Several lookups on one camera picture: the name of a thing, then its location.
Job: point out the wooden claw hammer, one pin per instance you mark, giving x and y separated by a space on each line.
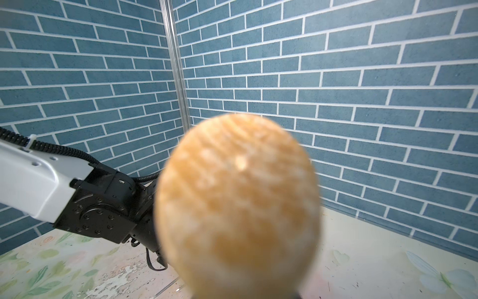
238 210

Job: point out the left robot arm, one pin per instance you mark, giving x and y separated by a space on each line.
76 193

